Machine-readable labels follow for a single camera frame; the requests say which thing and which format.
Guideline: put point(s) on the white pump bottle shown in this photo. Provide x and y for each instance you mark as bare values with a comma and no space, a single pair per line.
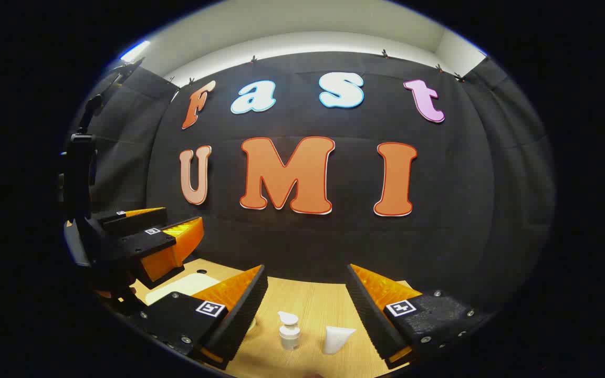
290,336

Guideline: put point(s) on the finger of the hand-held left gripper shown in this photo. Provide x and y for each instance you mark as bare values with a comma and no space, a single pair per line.
139,244
132,220

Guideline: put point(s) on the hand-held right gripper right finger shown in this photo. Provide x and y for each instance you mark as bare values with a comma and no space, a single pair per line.
368,315

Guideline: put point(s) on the pale yellow suitcase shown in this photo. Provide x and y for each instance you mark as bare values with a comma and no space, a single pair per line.
181,286

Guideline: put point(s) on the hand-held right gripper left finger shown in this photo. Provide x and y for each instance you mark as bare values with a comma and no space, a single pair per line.
244,310

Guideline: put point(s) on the white squeeze tube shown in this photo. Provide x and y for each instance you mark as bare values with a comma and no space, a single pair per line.
336,340

